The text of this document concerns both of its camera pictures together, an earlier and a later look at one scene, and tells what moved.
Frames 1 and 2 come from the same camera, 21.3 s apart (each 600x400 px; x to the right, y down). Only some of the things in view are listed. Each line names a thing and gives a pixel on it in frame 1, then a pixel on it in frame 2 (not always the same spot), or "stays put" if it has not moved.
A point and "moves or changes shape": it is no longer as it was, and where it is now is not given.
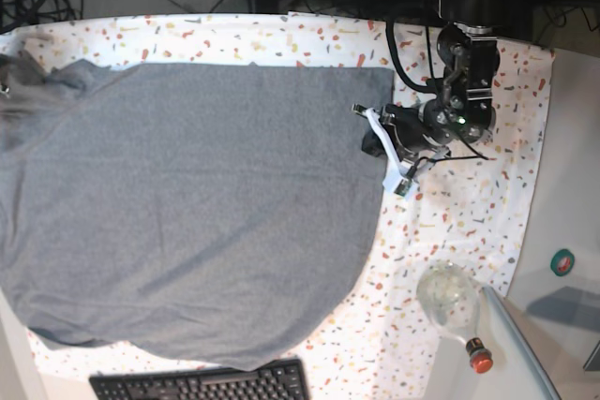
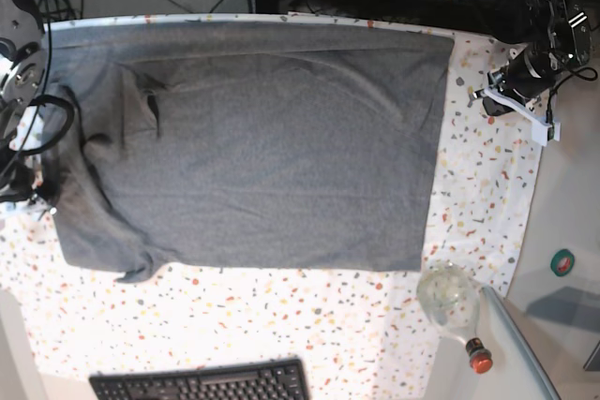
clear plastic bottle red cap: (449, 294) stays put
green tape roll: (562, 262) stays put
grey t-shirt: (219, 214) moves or changes shape
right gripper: (419, 127) -> (531, 70)
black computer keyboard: (286, 379) stays put
